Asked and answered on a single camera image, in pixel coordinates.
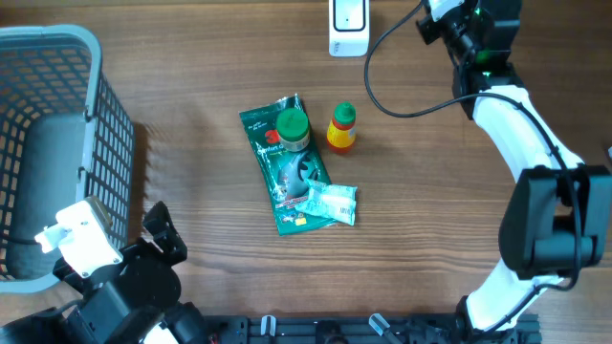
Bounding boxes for green 3M gloves packet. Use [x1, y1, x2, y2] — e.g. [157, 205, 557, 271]
[239, 94, 336, 236]

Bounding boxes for red yellow sauce bottle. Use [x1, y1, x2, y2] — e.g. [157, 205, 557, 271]
[326, 102, 357, 154]

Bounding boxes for green lid jar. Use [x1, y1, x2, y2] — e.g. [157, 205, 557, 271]
[276, 108, 310, 152]

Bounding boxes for light green tissue packet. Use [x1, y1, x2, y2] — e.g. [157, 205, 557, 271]
[295, 180, 358, 226]

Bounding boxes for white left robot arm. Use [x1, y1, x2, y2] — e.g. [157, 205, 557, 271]
[1, 202, 209, 343]

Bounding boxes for white barcode scanner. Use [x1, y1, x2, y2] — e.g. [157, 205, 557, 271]
[328, 0, 370, 57]

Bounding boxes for grey plastic shopping basket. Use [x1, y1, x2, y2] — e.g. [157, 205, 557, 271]
[1, 25, 135, 293]

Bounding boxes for black right camera cable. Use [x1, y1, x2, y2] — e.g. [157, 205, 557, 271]
[363, 0, 584, 331]

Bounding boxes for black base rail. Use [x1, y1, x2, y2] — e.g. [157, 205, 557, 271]
[190, 312, 542, 344]

